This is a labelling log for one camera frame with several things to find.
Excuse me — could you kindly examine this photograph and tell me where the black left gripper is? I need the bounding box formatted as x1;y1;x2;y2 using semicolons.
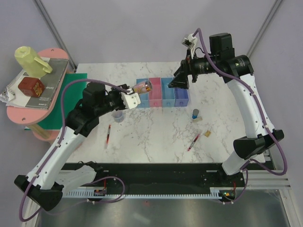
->
95;83;129;116

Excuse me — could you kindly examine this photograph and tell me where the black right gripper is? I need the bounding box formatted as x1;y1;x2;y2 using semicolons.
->
168;48;220;89

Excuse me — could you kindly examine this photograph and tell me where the pink capped clear bottle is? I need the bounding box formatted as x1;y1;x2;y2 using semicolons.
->
133;79;152;94

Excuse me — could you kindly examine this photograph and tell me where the blue glue stick grey cap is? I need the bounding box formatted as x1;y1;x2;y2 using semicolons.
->
192;109;199;119

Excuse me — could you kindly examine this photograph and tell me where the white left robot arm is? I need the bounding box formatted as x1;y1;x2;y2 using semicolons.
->
14;79;140;211

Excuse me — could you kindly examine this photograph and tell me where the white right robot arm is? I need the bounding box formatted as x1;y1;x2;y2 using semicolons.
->
168;55;285;186

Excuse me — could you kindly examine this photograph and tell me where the clear small measuring cup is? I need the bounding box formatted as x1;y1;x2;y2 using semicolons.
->
112;110;125;123

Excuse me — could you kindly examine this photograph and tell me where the purple drawer box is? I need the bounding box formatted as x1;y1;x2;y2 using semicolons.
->
175;88;189;107

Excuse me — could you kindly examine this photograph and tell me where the teal blue drawer box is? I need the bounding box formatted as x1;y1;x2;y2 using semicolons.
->
161;78;176;107

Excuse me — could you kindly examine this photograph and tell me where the red pen left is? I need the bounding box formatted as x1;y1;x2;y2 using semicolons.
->
105;124;111;149

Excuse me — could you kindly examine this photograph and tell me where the red pen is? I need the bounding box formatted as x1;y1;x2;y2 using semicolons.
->
187;131;202;152
105;124;111;149

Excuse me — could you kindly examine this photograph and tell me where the pink drawer box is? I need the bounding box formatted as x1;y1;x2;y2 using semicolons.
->
149;78;162;107

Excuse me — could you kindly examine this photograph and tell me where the light blue drawer box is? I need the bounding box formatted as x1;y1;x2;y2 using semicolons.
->
136;79;150;108

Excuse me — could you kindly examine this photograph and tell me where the green folder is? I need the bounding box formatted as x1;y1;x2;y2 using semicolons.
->
38;73;88;130

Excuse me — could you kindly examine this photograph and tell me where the white eraser stick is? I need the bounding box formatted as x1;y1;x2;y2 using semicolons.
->
192;117;203;122

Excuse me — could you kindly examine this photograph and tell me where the red pen right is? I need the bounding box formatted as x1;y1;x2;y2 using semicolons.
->
187;131;202;152

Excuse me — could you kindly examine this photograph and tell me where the small yellow eraser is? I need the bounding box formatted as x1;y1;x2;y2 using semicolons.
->
205;131;211;137

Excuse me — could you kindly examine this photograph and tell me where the grey manual book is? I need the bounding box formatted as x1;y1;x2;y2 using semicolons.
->
25;57;69;109

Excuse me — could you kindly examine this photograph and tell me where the red cube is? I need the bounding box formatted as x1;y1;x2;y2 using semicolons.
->
18;77;45;97

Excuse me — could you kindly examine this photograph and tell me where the yellow mug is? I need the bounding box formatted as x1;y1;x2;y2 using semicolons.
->
15;46;53;79

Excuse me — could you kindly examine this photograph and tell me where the pink tiered shelf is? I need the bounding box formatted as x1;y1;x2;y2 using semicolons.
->
0;46;69;141

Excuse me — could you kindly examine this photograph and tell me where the spiral notebook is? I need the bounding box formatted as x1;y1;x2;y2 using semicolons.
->
0;70;26;107

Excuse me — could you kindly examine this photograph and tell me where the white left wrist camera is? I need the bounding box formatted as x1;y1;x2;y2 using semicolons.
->
120;84;141;109

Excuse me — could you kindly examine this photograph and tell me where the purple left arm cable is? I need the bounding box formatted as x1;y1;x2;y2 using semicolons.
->
18;79;133;222

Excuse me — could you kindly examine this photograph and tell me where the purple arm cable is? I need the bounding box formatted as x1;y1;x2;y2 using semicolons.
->
18;79;133;222
193;27;288;205

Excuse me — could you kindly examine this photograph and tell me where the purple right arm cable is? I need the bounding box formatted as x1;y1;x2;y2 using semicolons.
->
193;27;288;205

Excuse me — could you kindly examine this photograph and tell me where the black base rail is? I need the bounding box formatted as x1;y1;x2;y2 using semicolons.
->
59;162;249;192

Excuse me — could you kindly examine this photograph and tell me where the white cable duct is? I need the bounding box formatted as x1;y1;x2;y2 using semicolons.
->
63;187;222;199

